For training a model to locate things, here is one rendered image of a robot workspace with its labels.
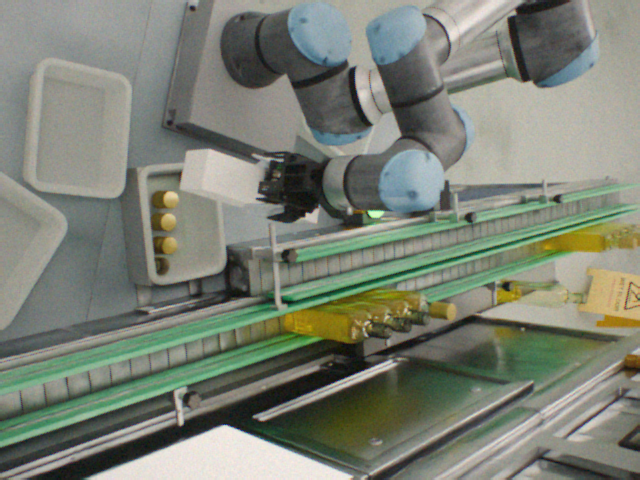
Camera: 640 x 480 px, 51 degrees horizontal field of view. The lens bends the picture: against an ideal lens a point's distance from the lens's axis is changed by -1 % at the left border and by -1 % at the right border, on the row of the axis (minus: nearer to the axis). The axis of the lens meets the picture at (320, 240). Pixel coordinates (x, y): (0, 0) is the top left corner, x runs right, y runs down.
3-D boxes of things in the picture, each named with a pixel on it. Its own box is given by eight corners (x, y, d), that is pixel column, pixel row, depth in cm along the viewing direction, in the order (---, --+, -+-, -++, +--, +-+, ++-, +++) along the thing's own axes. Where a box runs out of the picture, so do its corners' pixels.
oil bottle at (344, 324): (284, 330, 142) (359, 346, 127) (282, 304, 141) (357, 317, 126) (304, 324, 146) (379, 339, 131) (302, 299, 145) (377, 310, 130)
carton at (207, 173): (186, 151, 104) (209, 148, 100) (299, 189, 121) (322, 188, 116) (179, 189, 104) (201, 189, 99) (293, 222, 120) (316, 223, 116)
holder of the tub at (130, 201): (132, 309, 132) (152, 314, 126) (116, 169, 128) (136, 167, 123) (205, 292, 144) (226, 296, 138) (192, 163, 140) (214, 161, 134)
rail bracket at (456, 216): (426, 222, 175) (470, 224, 165) (424, 194, 174) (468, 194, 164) (435, 220, 178) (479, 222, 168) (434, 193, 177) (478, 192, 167)
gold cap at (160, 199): (150, 191, 131) (162, 191, 128) (166, 189, 134) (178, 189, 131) (152, 210, 132) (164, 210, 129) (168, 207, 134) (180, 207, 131)
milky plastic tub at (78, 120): (9, 190, 116) (27, 189, 110) (19, 62, 116) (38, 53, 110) (102, 200, 128) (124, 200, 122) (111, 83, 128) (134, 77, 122)
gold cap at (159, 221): (147, 214, 131) (159, 214, 128) (163, 211, 134) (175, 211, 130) (150, 232, 132) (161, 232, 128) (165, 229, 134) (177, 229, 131)
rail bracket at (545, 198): (518, 204, 206) (559, 204, 197) (517, 180, 205) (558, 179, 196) (524, 202, 209) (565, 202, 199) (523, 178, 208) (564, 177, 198)
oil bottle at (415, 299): (342, 312, 154) (416, 324, 139) (340, 288, 153) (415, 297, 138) (358, 307, 158) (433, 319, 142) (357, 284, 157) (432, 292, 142)
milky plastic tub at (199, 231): (129, 283, 131) (152, 288, 124) (116, 168, 128) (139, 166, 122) (204, 268, 143) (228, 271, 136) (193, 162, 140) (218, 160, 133)
